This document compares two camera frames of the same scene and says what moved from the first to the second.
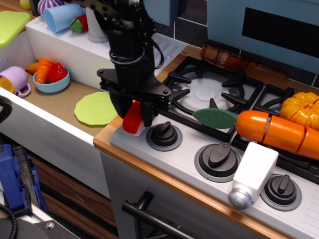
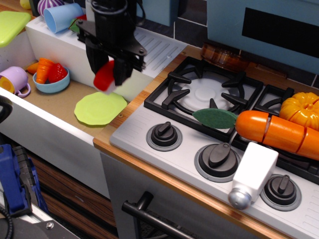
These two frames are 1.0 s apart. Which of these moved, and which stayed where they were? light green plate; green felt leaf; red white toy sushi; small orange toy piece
Moved: red white toy sushi
Stayed: green felt leaf; light green plate; small orange toy piece
